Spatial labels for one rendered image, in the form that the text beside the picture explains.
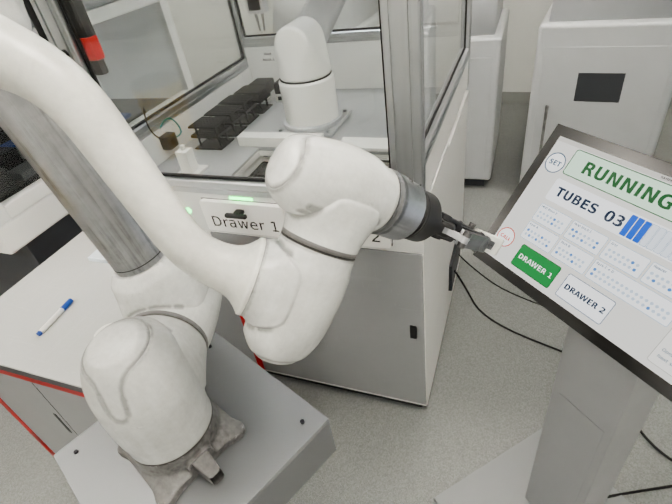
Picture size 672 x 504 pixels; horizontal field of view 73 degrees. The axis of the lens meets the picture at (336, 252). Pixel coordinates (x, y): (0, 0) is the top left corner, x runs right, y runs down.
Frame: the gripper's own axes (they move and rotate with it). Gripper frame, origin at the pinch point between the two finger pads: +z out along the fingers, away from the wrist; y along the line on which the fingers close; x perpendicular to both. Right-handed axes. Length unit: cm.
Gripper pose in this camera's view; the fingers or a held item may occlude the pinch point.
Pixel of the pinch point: (486, 242)
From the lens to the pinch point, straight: 81.0
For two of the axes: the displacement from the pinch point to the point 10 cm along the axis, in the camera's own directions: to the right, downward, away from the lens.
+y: -4.8, -4.5, 7.5
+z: 7.7, 2.0, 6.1
